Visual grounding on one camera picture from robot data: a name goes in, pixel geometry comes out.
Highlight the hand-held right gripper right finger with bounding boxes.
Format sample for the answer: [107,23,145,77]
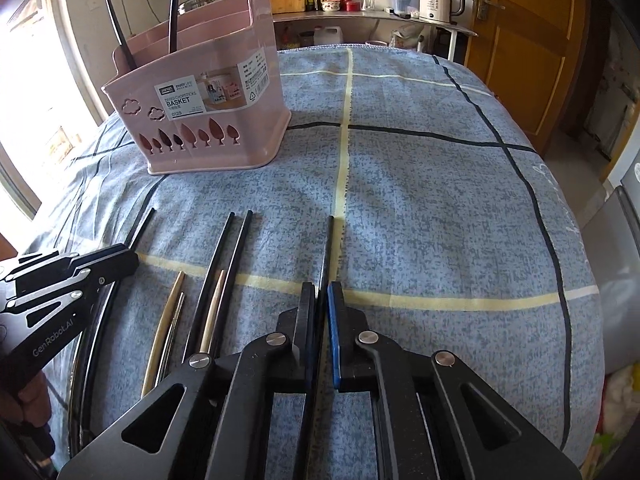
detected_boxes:
[326,281,583,480]

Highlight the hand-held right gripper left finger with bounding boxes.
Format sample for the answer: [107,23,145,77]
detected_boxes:
[57,281,321,480]

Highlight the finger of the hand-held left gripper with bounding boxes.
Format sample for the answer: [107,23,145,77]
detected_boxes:
[0,243,139,293]
[0,275,109,332]

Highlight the black chopstick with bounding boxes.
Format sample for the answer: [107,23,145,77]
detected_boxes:
[168,0,185,54]
[124,207,155,248]
[202,211,254,358]
[129,209,158,251]
[103,0,136,70]
[182,212,236,363]
[307,215,335,411]

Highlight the beige wooden chopstick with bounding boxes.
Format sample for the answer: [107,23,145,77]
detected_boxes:
[198,270,227,357]
[141,271,186,400]

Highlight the metal chopstick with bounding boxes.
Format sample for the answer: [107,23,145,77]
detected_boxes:
[154,292,186,392]

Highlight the pink chopstick basket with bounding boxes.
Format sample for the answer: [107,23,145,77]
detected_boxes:
[101,0,293,176]

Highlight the person's left hand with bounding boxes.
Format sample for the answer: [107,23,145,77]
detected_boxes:
[0,372,53,428]

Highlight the blue checked blanket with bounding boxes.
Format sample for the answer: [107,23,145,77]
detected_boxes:
[20,42,601,480]

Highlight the steel steamer pot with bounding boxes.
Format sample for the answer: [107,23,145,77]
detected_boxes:
[178,0,221,16]

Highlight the white refrigerator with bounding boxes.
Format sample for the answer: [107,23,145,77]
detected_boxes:
[580,160,640,378]

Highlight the crumpled plastic bags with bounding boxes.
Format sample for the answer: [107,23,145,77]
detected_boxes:
[390,27,432,53]

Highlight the metal kitchen shelf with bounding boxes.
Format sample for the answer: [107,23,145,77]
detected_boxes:
[272,9,479,63]

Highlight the white electric kettle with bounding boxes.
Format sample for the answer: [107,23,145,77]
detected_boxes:
[417,0,467,25]

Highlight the wooden door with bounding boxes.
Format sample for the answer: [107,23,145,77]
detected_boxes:
[462,0,592,157]

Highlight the metal door handle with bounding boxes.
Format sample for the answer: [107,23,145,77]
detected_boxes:
[476,0,507,22]

